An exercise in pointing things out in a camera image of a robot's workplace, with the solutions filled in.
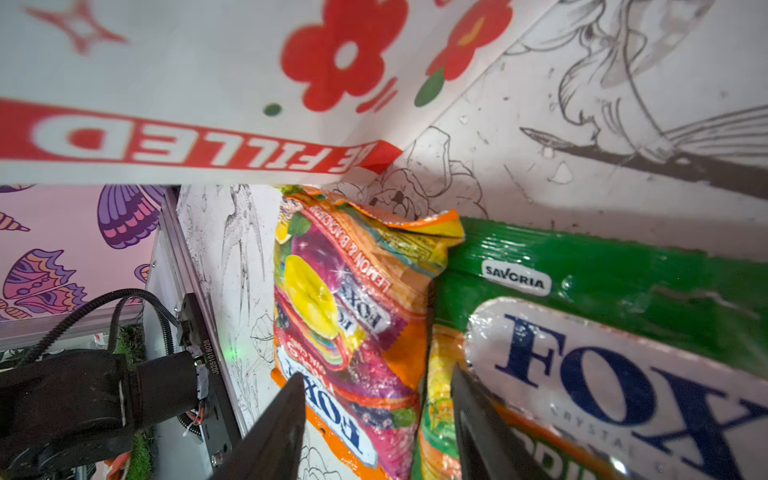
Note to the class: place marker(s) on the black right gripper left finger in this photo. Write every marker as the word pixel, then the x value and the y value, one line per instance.
pixel 272 448

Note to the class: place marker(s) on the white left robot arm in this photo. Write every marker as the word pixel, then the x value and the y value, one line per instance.
pixel 84 406

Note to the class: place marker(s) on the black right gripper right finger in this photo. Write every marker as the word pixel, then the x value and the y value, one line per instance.
pixel 487 448

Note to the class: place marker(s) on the orange Fox's candy bag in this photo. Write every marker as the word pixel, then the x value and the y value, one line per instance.
pixel 351 290

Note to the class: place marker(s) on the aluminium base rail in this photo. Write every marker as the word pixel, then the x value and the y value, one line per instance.
pixel 177 453

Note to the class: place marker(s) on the green Fox's spring tea bag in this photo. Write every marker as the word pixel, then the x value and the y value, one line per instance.
pixel 606 359

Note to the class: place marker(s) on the white paper bag with flower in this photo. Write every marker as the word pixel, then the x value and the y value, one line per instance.
pixel 234 91

